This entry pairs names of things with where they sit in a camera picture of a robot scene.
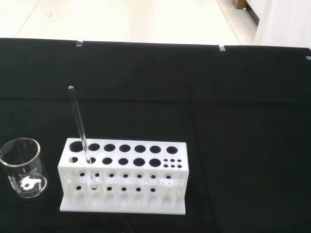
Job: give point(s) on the white test tube rack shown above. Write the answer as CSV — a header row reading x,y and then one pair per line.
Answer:
x,y
121,206

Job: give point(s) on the black bench cloth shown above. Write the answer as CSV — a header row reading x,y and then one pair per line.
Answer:
x,y
218,121

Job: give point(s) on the brown cardboard box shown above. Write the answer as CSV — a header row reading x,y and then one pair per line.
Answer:
x,y
239,3

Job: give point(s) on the clear glass beaker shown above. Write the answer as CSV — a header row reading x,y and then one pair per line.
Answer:
x,y
26,179

